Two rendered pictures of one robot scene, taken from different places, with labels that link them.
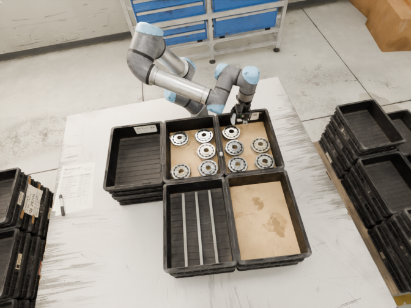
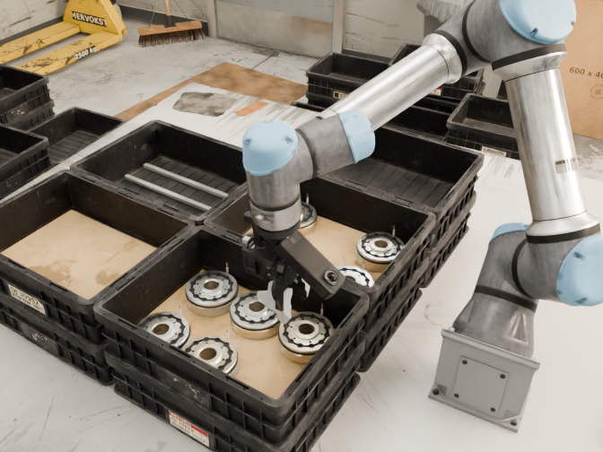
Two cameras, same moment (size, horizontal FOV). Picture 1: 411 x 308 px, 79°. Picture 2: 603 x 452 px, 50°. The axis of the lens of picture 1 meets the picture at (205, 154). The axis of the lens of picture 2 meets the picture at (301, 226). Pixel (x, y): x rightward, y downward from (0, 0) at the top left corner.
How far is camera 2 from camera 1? 1.58 m
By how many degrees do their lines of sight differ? 74
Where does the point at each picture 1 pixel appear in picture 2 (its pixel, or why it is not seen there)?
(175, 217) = (224, 186)
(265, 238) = (57, 250)
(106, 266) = not seen: hidden behind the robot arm
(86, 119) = not seen: outside the picture
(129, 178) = (359, 171)
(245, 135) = (275, 368)
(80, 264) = not seen: hidden behind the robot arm
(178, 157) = (336, 236)
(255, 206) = (111, 271)
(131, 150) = (423, 192)
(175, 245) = (186, 169)
